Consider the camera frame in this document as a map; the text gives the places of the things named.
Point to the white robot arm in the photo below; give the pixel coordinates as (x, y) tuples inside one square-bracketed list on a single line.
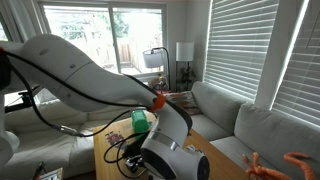
[(76, 80)]

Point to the orange toy octopus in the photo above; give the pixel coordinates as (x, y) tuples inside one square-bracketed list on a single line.
[(291, 166)]

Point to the patterned cushion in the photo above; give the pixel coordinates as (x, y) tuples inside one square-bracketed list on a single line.
[(185, 100)]

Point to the house plant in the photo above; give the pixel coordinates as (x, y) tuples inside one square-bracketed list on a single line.
[(185, 76)]

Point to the arched lamp white shade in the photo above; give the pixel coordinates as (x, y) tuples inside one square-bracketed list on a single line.
[(159, 57)]

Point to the green treasure chest box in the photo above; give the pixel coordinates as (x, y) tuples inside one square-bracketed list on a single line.
[(139, 121)]

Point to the white lamp shade floor lamp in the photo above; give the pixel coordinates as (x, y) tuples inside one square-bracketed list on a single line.
[(185, 52)]

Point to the wooden table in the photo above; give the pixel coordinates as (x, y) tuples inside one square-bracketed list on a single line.
[(221, 167)]

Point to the grey sectional sofa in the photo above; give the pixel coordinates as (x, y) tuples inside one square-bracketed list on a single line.
[(236, 127)]

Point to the white couch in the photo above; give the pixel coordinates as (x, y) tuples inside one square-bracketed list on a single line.
[(58, 136)]

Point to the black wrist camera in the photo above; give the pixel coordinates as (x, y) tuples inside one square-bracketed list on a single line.
[(133, 159)]

